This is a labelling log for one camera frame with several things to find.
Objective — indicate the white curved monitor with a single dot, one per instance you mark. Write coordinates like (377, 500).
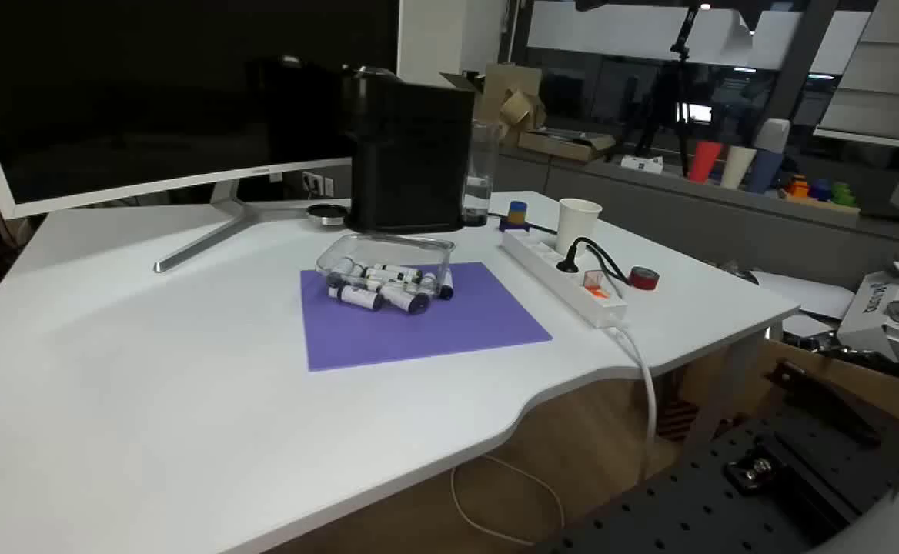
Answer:
(115, 100)

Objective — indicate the white label dark bottle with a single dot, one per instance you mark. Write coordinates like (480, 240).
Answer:
(393, 275)

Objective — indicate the black camera tripod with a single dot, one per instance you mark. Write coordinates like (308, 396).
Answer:
(666, 103)

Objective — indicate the white power strip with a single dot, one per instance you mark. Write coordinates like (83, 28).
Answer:
(591, 295)

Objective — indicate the cream plastic cup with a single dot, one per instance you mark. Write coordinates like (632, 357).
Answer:
(738, 164)

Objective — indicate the black perforated breadboard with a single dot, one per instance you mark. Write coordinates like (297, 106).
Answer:
(777, 485)

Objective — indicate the clear plastic box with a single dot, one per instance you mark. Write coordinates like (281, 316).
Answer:
(350, 258)

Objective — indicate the cardboard box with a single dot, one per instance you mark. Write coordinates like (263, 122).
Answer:
(511, 106)

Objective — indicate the black coffee machine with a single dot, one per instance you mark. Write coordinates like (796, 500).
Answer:
(410, 151)

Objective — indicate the clear water glass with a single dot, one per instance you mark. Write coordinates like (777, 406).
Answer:
(483, 170)

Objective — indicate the red plastic cup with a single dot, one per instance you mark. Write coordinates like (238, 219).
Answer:
(705, 160)

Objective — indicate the white paper cup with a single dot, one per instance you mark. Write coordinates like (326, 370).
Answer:
(576, 219)

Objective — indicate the blue yellow small bottle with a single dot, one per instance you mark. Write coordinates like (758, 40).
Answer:
(515, 214)

